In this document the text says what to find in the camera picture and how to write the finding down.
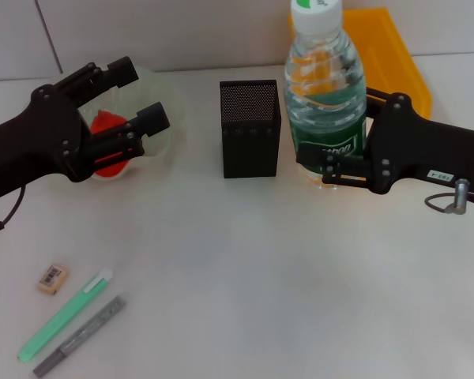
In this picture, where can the yellow plastic bin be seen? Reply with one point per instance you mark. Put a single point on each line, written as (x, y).
(387, 59)

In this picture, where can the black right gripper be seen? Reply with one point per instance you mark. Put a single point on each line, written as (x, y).
(418, 146)

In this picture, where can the grey marker pen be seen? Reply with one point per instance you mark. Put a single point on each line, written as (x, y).
(87, 329)

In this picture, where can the clear green-label water bottle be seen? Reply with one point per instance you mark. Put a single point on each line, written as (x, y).
(320, 79)

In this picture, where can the right gripper silver plug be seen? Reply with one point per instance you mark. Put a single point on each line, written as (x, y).
(460, 195)

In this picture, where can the green glass fruit plate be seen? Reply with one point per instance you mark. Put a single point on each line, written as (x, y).
(170, 102)

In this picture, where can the beige eraser with barcode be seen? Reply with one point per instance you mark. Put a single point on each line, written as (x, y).
(53, 279)

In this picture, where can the red-orange toy orange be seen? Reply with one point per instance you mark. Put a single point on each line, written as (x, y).
(102, 122)

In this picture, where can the black mesh pen holder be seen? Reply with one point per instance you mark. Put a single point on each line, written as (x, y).
(249, 158)

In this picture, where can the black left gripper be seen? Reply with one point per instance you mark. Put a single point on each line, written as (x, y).
(35, 150)

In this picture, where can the mint green pen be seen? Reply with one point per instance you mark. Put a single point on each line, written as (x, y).
(63, 320)

